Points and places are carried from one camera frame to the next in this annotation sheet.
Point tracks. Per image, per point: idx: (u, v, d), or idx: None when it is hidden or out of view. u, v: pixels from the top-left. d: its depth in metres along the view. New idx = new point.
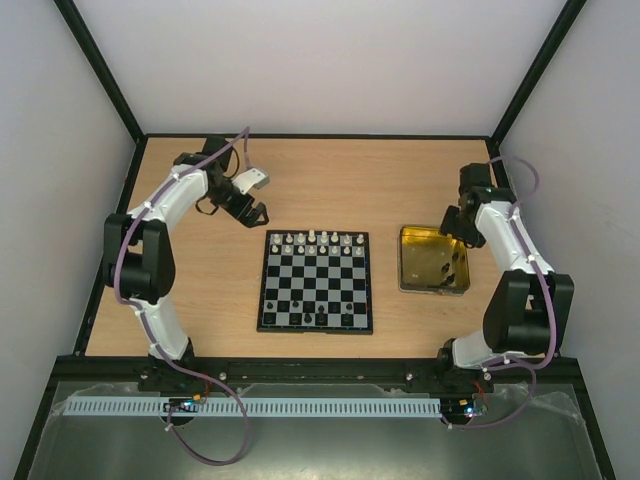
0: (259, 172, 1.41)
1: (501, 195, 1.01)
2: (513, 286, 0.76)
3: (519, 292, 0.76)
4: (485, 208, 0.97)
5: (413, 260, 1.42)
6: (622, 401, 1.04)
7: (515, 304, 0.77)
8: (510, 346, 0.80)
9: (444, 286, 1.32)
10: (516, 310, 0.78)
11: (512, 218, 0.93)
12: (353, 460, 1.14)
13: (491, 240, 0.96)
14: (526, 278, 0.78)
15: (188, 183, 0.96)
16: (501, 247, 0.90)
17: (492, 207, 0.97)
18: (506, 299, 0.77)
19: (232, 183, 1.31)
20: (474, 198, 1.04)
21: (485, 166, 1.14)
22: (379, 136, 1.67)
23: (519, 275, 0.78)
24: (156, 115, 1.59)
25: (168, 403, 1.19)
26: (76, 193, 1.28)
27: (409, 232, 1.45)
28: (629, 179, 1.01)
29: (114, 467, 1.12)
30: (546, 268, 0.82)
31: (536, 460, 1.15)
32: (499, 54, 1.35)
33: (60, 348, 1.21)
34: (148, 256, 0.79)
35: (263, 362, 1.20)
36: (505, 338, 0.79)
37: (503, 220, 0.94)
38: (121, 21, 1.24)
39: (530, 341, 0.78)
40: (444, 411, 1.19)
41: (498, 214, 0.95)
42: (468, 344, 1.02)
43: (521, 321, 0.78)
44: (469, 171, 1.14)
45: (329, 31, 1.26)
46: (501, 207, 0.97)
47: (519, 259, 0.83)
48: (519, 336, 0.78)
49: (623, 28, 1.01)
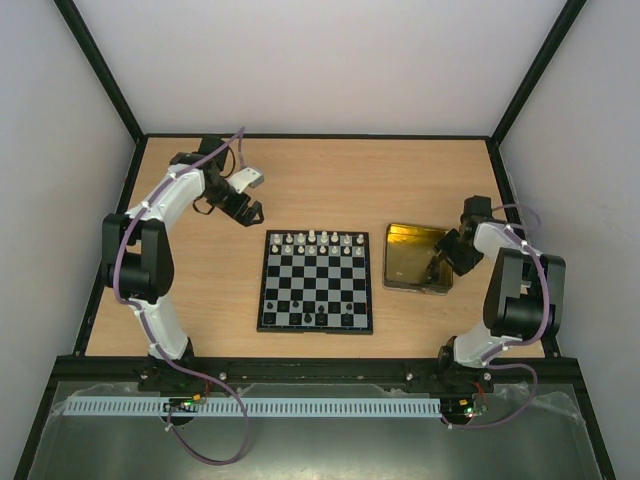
0: (253, 171, 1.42)
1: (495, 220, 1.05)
2: (509, 261, 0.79)
3: (515, 267, 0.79)
4: (480, 226, 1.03)
5: (396, 259, 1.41)
6: (621, 402, 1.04)
7: (511, 279, 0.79)
8: (506, 326, 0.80)
9: (428, 285, 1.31)
10: (513, 286, 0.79)
11: (506, 228, 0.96)
12: (353, 460, 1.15)
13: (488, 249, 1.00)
14: (521, 256, 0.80)
15: (185, 183, 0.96)
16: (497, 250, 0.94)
17: (487, 224, 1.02)
18: (502, 274, 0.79)
19: (224, 180, 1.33)
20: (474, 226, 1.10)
21: (487, 197, 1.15)
22: (379, 136, 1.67)
23: (516, 253, 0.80)
24: (156, 115, 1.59)
25: (168, 403, 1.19)
26: (75, 193, 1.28)
27: (398, 231, 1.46)
28: (629, 180, 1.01)
29: (115, 467, 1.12)
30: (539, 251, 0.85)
31: (535, 459, 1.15)
32: (499, 54, 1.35)
33: (60, 348, 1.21)
34: (147, 255, 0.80)
35: (263, 362, 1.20)
36: (501, 316, 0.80)
37: (498, 230, 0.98)
38: (122, 21, 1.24)
39: (525, 322, 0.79)
40: (444, 411, 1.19)
41: (494, 227, 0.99)
42: (469, 337, 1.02)
43: (517, 301, 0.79)
44: (472, 202, 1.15)
45: (327, 31, 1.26)
46: (496, 223, 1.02)
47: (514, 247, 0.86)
48: (515, 313, 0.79)
49: (624, 28, 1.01)
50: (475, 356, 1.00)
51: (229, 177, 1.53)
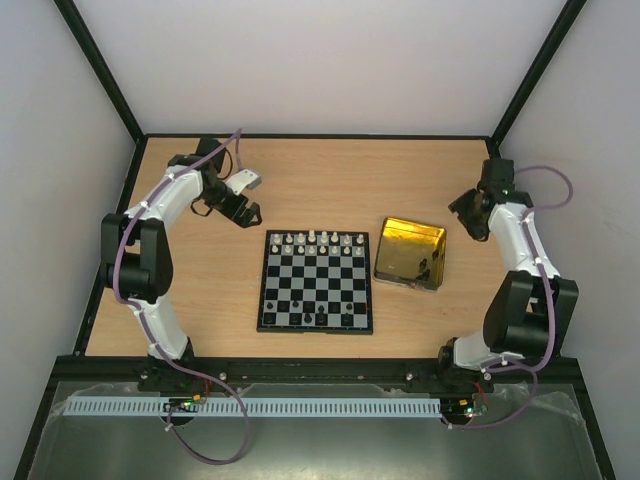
0: (251, 172, 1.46)
1: (516, 198, 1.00)
2: (516, 286, 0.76)
3: (522, 293, 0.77)
4: (498, 207, 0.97)
5: (390, 253, 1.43)
6: (621, 402, 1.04)
7: (516, 303, 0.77)
8: (508, 346, 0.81)
9: (416, 279, 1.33)
10: (517, 311, 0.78)
11: (524, 221, 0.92)
12: (353, 459, 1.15)
13: (501, 241, 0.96)
14: (530, 280, 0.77)
15: (184, 183, 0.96)
16: (509, 248, 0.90)
17: (506, 208, 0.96)
18: (507, 298, 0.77)
19: (223, 184, 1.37)
20: (490, 198, 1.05)
21: (510, 162, 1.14)
22: (379, 136, 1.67)
23: (524, 277, 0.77)
24: (156, 115, 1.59)
25: (169, 403, 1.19)
26: (75, 193, 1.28)
27: (393, 228, 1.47)
28: (628, 180, 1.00)
29: (115, 467, 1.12)
30: (553, 271, 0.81)
31: (535, 459, 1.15)
32: (499, 54, 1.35)
33: (60, 348, 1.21)
34: (146, 256, 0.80)
35: (263, 363, 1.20)
36: (503, 338, 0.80)
37: (515, 223, 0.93)
38: (122, 21, 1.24)
39: (528, 345, 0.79)
40: (444, 411, 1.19)
41: (511, 216, 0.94)
42: (468, 342, 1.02)
43: (520, 323, 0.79)
44: (493, 163, 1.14)
45: (327, 31, 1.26)
46: (515, 208, 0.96)
47: (525, 261, 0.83)
48: (517, 336, 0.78)
49: (624, 28, 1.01)
50: (474, 362, 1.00)
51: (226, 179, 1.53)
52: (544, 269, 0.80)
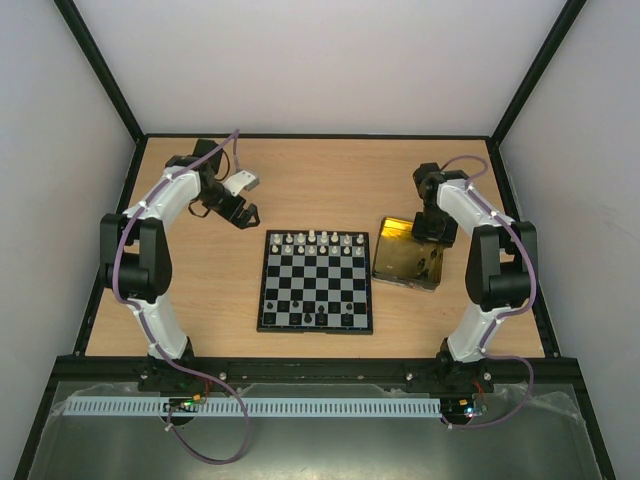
0: (248, 173, 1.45)
1: (455, 176, 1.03)
2: (484, 240, 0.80)
3: (492, 244, 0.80)
4: (443, 187, 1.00)
5: (389, 253, 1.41)
6: (620, 402, 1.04)
7: (490, 255, 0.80)
8: (496, 299, 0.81)
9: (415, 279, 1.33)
10: (493, 261, 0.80)
11: (469, 190, 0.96)
12: (353, 459, 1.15)
13: (455, 214, 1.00)
14: (495, 231, 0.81)
15: (181, 183, 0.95)
16: (465, 215, 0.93)
17: (449, 186, 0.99)
18: (482, 254, 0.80)
19: (219, 185, 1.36)
20: (432, 183, 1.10)
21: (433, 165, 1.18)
22: (380, 135, 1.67)
23: (490, 230, 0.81)
24: (156, 115, 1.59)
25: (168, 403, 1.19)
26: (75, 192, 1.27)
27: (391, 229, 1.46)
28: (627, 180, 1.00)
29: (116, 467, 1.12)
30: (510, 219, 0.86)
31: (535, 459, 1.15)
32: (499, 54, 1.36)
33: (60, 348, 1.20)
34: (145, 252, 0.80)
35: (263, 362, 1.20)
36: (489, 292, 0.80)
37: (461, 194, 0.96)
38: (122, 21, 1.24)
39: (514, 291, 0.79)
40: (444, 411, 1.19)
41: (457, 190, 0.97)
42: (462, 330, 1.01)
43: (501, 273, 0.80)
44: (419, 169, 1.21)
45: (326, 31, 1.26)
46: (457, 183, 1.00)
47: (484, 217, 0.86)
48: (502, 287, 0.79)
49: (624, 26, 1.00)
50: (473, 347, 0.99)
51: (224, 179, 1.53)
52: (503, 219, 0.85)
